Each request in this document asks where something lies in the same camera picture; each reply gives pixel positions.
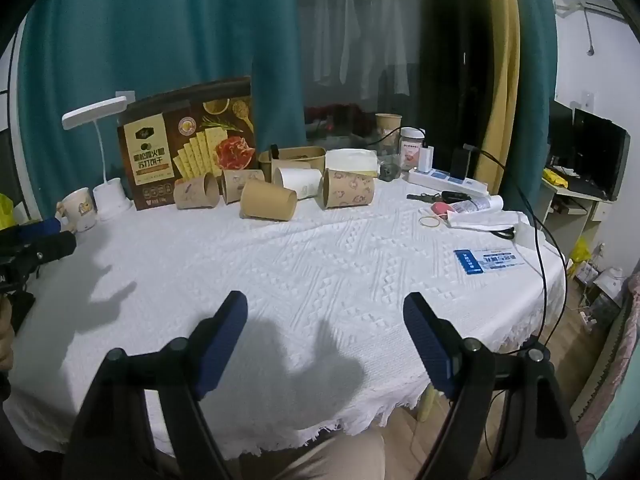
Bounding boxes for blue and white card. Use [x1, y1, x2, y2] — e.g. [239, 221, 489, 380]
[453, 247, 531, 277]

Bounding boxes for black power adapter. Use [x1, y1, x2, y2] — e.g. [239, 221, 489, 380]
[451, 147, 474, 180]

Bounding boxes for white printed mug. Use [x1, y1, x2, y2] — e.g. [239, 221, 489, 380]
[56, 187, 97, 234]

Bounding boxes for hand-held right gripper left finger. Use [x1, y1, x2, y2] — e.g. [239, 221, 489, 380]
[62, 290, 249, 480]

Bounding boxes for cream tissue pack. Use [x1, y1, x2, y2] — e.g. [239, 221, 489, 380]
[325, 148, 380, 179]

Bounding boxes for white desk lamp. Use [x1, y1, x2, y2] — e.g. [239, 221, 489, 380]
[61, 95, 135, 222]

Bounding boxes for teal curtain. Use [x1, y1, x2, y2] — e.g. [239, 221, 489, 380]
[17, 0, 307, 222]
[509, 0, 559, 197]

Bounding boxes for black cable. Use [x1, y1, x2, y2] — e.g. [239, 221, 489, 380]
[462, 142, 571, 361]

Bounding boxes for white power strip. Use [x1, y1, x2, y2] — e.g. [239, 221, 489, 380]
[407, 167, 489, 199]

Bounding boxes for plain brown paper cup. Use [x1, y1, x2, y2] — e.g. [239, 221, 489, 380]
[239, 180, 300, 221]

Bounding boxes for pink bedding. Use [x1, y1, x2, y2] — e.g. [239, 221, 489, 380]
[577, 260, 640, 466]

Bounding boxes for yellow curtain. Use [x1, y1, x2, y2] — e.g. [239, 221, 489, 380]
[472, 0, 524, 196]

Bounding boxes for black computer monitor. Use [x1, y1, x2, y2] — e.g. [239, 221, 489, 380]
[569, 107, 631, 201]

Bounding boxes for white printed tube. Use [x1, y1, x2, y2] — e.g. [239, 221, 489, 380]
[447, 194, 505, 216]

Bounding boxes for brown paper cup cartoon print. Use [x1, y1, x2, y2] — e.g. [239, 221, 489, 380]
[315, 167, 376, 211]

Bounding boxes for white air conditioner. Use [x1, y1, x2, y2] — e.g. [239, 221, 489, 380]
[552, 0, 632, 24]

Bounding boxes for white side desk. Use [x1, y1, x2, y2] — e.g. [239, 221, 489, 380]
[542, 170, 617, 262]

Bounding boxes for hanging white clothes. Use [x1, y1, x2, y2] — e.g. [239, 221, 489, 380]
[312, 0, 412, 99]

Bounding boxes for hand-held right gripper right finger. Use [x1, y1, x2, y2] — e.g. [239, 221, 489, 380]
[402, 291, 587, 480]

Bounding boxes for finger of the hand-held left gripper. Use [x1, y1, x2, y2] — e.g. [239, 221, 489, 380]
[0, 217, 64, 242]
[17, 231, 79, 264]

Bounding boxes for person's leg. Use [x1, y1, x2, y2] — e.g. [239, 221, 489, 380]
[235, 427, 387, 480]

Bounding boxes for white textured tablecloth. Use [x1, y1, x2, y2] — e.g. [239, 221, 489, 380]
[2, 174, 569, 461]

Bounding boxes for white folded cloth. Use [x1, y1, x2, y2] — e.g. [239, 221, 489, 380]
[444, 209, 531, 235]

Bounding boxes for white paper cup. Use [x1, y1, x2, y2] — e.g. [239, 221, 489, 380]
[272, 165, 324, 201]

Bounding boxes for brown paper bowl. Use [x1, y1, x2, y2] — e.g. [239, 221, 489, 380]
[258, 145, 327, 184]

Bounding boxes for tall brown paper cup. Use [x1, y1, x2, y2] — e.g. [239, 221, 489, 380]
[375, 112, 404, 155]

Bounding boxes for clear jar white lid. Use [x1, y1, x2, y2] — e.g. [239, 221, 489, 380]
[398, 126, 426, 171]

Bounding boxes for brown paper cup purple print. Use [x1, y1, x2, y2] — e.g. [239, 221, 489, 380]
[173, 173, 222, 211]

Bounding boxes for brown paper cup small print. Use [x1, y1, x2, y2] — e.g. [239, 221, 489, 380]
[220, 168, 266, 205]

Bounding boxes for brown cracker box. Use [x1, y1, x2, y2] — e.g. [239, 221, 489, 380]
[116, 76, 259, 211]

